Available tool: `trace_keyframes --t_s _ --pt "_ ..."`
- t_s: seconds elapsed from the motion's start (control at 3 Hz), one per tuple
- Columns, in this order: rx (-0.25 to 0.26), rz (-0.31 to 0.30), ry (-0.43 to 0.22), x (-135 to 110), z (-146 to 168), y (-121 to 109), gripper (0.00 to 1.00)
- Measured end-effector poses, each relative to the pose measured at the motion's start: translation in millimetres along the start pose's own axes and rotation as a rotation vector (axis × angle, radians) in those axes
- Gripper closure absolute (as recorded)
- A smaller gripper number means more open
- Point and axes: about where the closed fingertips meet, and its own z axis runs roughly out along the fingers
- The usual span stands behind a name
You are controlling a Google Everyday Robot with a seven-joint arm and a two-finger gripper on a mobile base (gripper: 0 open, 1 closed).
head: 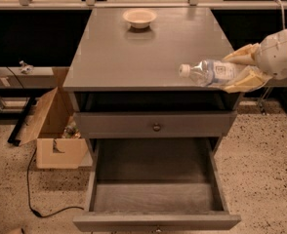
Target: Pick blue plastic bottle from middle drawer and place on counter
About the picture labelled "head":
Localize closed grey upper drawer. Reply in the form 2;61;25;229
73;111;236;138

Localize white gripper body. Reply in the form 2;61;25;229
255;29;287;80

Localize open grey middle drawer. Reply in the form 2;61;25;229
73;137;241;232

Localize black floor cable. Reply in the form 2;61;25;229
25;147;85;219

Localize white paper bowl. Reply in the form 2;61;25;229
123;9;157;29

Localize crumpled clear plastic piece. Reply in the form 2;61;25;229
20;60;34;75

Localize open cardboard box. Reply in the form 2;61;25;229
20;68;92;169

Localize clear blue-label plastic bottle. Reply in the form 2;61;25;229
179;59;245;87

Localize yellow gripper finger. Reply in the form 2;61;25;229
223;65;271;94
223;43;260;65

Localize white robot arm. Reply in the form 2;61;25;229
223;29;287;93

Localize grey drawer cabinet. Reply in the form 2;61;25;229
62;7;255;234

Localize items inside cardboard box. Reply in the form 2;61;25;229
61;121;81;138

